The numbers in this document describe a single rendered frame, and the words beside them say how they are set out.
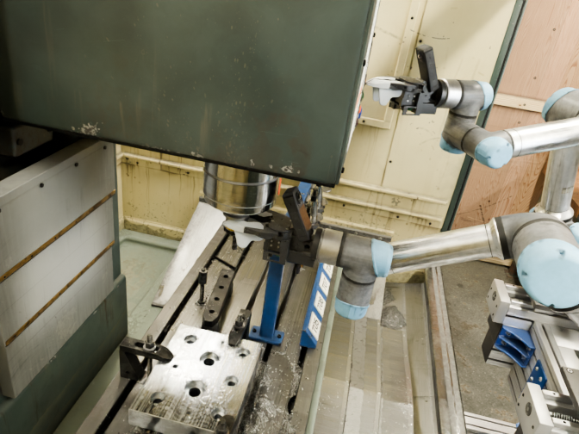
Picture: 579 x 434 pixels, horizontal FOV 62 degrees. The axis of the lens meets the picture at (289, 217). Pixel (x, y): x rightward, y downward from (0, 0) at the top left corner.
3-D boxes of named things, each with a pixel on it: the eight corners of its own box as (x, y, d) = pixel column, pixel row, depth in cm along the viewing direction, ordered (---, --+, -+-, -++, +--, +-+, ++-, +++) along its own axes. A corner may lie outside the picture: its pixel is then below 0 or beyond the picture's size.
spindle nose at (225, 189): (217, 176, 111) (221, 127, 106) (284, 192, 109) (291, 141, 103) (189, 205, 97) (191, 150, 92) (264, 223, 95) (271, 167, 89)
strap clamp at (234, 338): (248, 339, 140) (253, 299, 133) (235, 372, 129) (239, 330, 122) (237, 337, 141) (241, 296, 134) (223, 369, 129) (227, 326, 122)
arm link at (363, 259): (384, 289, 100) (394, 255, 96) (333, 276, 102) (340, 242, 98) (386, 269, 107) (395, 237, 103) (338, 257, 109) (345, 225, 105)
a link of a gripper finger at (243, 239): (219, 248, 103) (262, 253, 103) (221, 224, 100) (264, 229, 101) (221, 240, 105) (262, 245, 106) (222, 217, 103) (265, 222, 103)
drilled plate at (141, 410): (261, 357, 129) (263, 344, 127) (227, 451, 104) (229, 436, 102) (180, 337, 132) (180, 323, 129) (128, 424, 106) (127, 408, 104)
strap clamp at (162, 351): (174, 380, 124) (175, 336, 117) (169, 389, 121) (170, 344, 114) (126, 367, 125) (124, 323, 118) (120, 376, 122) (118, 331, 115)
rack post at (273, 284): (284, 334, 144) (298, 251, 130) (280, 346, 140) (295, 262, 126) (252, 326, 145) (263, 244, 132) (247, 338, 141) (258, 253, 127)
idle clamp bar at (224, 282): (234, 286, 161) (235, 270, 158) (215, 339, 139) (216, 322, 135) (220, 284, 162) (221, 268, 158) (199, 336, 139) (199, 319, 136)
